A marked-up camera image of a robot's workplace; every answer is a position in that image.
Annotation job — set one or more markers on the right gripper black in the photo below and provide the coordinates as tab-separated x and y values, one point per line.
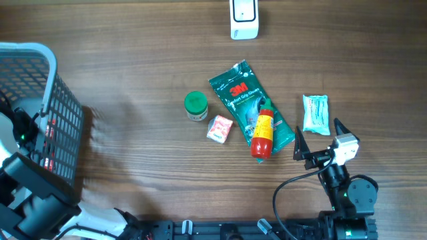
301	152

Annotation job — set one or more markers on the light blue wipes packet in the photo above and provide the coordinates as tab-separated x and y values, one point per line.
316	116

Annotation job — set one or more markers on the red yellow sauce bottle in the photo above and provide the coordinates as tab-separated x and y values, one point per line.
262	140

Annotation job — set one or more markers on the green 3M gloves packet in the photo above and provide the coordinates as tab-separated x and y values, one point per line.
243	95

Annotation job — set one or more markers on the small red white packet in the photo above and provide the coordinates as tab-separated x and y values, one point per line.
219	128

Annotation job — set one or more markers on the green lid Knorr jar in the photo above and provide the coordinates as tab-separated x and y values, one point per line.
196	105

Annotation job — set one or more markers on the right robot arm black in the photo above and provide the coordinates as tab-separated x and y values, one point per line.
352	197

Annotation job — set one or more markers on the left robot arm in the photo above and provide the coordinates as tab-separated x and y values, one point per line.
38	204

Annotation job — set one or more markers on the white barcode scanner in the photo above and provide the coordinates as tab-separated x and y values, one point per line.
244	19

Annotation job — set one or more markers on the grey plastic mesh basket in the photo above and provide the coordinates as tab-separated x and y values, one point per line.
30	84

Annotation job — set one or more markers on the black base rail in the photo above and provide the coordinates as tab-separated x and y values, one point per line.
240	230

